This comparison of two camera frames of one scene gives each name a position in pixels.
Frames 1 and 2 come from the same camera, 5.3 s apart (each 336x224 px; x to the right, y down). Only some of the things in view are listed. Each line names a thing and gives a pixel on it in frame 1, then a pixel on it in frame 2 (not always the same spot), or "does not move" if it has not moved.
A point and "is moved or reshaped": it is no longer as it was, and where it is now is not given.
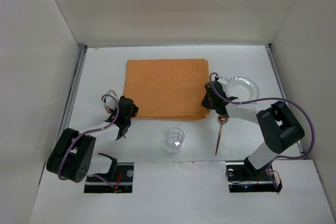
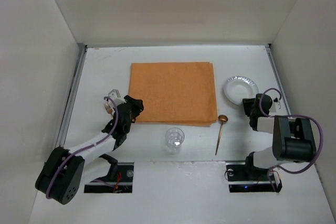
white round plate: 242,88 does not move
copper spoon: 223,119 does not move
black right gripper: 210,100 -> 250,107
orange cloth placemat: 167,88 is moved or reshaped
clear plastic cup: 174,137 does not move
